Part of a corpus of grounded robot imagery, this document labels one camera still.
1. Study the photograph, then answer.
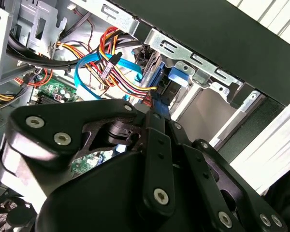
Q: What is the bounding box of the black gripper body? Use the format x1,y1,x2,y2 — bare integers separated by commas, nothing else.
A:
35,119,217,232

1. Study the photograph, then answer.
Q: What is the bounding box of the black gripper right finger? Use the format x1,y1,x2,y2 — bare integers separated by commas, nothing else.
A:
164,113,288,232

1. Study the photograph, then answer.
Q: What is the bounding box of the red orange yellow power wire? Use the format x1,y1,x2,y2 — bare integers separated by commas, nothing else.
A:
86,25,160,101

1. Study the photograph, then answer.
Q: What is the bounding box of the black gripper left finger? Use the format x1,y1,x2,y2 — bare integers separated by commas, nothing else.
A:
0,88,176,216

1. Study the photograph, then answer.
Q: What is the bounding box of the blue SATA wire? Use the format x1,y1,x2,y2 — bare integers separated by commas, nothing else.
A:
73,54,171,119

